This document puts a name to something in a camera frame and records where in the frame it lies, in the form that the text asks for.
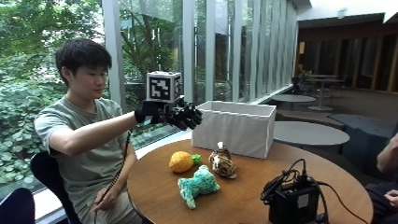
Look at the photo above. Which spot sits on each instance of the round grey table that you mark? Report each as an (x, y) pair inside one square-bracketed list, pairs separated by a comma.
[(309, 133), (292, 99)]

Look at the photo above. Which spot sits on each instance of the white marker cube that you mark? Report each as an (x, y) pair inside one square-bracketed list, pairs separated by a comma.
[(163, 87)]

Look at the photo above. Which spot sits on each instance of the tall round table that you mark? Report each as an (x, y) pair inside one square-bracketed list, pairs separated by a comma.
[(324, 90)]

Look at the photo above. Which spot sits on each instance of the white fabric storage box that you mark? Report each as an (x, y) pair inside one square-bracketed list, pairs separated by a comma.
[(235, 129)]

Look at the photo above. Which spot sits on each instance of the potted plant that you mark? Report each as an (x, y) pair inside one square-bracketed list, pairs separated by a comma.
[(305, 79)]

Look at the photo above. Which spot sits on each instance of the dark chair back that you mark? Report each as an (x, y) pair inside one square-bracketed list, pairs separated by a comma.
[(16, 207)]

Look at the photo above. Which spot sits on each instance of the black electronics box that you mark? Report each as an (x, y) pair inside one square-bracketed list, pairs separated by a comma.
[(293, 202)]

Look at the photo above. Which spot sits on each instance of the orange knitted fruit toy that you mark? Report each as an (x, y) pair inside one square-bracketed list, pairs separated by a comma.
[(183, 161)]

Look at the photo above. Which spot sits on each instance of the brown striped soft toy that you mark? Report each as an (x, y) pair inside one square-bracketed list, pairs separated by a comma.
[(223, 163)]

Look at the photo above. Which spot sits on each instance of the black chair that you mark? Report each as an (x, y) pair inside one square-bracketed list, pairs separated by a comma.
[(52, 183)]

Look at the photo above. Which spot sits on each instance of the green patterned soft toy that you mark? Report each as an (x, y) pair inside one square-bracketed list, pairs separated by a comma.
[(199, 185)]

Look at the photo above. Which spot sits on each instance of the dark grey seat block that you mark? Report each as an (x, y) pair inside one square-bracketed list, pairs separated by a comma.
[(366, 133)]

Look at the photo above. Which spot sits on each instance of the the person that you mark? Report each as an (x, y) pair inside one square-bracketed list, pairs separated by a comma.
[(90, 149)]

